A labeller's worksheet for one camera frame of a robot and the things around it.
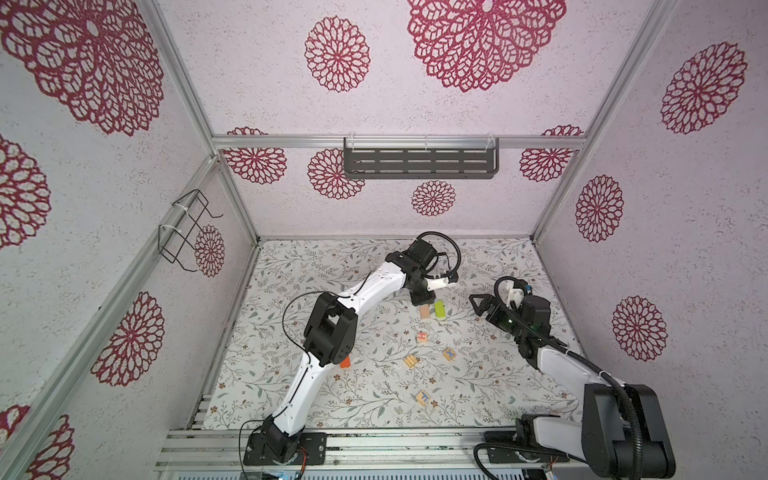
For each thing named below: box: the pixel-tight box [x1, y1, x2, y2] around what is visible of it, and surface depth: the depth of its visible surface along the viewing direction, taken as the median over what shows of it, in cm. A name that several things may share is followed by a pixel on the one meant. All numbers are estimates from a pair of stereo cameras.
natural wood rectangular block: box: [420, 304, 431, 319], surface depth 102 cm
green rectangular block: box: [434, 299, 447, 319], surface depth 102 cm
